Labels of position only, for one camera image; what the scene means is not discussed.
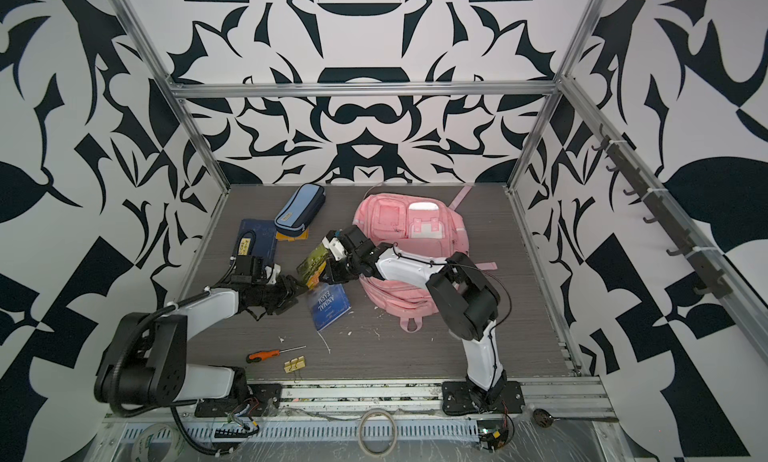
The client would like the small green circuit board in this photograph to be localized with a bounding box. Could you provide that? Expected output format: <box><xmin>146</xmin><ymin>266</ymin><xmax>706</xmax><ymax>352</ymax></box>
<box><xmin>478</xmin><ymin>419</ymin><xmax>515</xmax><ymax>452</ymax></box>

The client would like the dark blue notebook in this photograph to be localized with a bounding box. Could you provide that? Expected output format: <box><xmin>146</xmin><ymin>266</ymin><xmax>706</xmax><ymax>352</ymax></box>
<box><xmin>230</xmin><ymin>219</ymin><xmax>277</xmax><ymax>283</ymax></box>

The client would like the clear tape roll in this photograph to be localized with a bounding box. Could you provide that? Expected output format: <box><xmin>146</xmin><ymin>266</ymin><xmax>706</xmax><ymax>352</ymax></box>
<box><xmin>357</xmin><ymin>408</ymin><xmax>399</xmax><ymax>458</ymax></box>

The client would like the aluminium frame crossbar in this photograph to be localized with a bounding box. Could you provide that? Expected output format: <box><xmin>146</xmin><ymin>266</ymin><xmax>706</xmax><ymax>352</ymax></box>
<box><xmin>170</xmin><ymin>81</ymin><xmax>556</xmax><ymax>100</ymax></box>

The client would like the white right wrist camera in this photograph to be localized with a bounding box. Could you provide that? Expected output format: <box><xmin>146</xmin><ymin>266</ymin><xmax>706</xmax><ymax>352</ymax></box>
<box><xmin>322</xmin><ymin>237</ymin><xmax>347</xmax><ymax>262</ymax></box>

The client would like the white slotted cable duct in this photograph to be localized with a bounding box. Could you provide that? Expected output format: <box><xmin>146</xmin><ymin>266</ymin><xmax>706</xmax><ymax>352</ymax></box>
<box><xmin>119</xmin><ymin>418</ymin><xmax>481</xmax><ymax>444</ymax></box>

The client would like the blue pencil case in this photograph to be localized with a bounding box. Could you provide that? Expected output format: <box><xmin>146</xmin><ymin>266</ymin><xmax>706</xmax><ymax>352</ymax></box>
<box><xmin>274</xmin><ymin>183</ymin><xmax>326</xmax><ymax>237</ymax></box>

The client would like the grey wall hook rail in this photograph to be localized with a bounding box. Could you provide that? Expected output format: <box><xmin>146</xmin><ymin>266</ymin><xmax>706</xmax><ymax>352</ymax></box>
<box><xmin>593</xmin><ymin>125</ymin><xmax>733</xmax><ymax>299</ymax></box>

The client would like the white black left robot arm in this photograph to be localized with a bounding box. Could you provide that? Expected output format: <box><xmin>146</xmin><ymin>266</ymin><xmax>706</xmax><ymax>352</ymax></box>
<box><xmin>93</xmin><ymin>255</ymin><xmax>308</xmax><ymax>418</ymax></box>

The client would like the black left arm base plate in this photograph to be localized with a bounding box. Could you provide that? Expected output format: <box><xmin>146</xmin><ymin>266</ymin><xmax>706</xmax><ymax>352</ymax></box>
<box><xmin>194</xmin><ymin>383</ymin><xmax>283</xmax><ymax>418</ymax></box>

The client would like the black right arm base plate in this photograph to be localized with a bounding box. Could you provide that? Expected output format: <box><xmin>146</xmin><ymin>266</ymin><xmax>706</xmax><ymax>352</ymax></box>
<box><xmin>441</xmin><ymin>380</ymin><xmax>526</xmax><ymax>416</ymax></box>

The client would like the Animal Farm book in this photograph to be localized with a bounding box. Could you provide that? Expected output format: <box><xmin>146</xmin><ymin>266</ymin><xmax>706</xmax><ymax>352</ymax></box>
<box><xmin>297</xmin><ymin>244</ymin><xmax>351</xmax><ymax>332</ymax></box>

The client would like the small yellow wooden block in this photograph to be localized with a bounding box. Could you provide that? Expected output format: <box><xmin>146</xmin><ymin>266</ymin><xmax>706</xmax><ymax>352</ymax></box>
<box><xmin>283</xmin><ymin>356</ymin><xmax>306</xmax><ymax>374</ymax></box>

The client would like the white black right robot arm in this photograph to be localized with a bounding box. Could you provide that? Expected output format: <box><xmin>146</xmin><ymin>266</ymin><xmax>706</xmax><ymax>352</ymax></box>
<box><xmin>320</xmin><ymin>225</ymin><xmax>507</xmax><ymax>406</ymax></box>

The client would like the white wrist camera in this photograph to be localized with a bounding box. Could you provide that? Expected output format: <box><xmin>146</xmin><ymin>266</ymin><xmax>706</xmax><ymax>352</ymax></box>
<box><xmin>263</xmin><ymin>264</ymin><xmax>282</xmax><ymax>286</ymax></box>
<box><xmin>322</xmin><ymin>237</ymin><xmax>347</xmax><ymax>262</ymax></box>

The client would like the orange handled screwdriver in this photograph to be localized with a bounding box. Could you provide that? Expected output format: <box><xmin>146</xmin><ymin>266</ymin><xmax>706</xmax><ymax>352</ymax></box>
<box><xmin>246</xmin><ymin>345</ymin><xmax>305</xmax><ymax>364</ymax></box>

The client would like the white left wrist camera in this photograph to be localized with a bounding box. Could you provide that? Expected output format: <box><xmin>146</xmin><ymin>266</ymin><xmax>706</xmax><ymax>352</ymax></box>
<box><xmin>263</xmin><ymin>264</ymin><xmax>282</xmax><ymax>286</ymax></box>

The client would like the pink student backpack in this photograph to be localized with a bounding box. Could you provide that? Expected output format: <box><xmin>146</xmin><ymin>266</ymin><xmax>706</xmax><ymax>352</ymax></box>
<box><xmin>353</xmin><ymin>193</ymin><xmax>469</xmax><ymax>333</ymax></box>

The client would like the black corrugated cable conduit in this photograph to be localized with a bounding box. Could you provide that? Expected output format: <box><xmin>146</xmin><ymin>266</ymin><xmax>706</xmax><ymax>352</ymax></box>
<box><xmin>107</xmin><ymin>287</ymin><xmax>211</xmax><ymax>418</ymax></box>

